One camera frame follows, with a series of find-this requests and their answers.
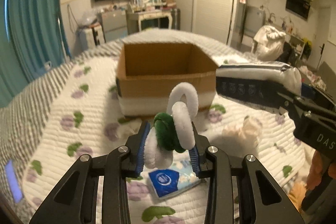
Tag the white dressing table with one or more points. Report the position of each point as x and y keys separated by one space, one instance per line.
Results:
x=134 y=19

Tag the small blue tissue packet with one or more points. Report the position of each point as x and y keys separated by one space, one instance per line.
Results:
x=174 y=180

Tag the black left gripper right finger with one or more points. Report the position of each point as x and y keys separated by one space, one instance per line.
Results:
x=245 y=180

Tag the large tissue pack floral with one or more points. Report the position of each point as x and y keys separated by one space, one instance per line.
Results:
x=275 y=71

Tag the cream lace fabric bundle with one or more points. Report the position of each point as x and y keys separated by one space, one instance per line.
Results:
x=246 y=134

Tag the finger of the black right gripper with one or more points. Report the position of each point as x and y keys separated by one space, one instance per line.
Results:
x=318 y=96
x=266 y=95

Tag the black range hood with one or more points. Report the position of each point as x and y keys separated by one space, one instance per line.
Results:
x=299 y=7

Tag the white suitcase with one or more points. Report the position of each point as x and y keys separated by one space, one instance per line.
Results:
x=91 y=37

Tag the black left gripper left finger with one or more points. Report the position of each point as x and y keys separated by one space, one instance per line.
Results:
x=74 y=198

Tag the small grey refrigerator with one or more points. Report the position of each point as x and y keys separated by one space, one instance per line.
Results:
x=114 y=25

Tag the open cardboard box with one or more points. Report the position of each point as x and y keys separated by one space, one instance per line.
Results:
x=147 y=73

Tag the operator hand orange glove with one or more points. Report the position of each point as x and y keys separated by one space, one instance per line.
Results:
x=315 y=173

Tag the white stuffed laundry bag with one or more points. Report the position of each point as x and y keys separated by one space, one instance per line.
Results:
x=270 y=43

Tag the teal window curtain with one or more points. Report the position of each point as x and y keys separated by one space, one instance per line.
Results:
x=33 y=41

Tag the green white plush toy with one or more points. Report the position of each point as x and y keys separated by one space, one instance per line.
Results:
x=176 y=124

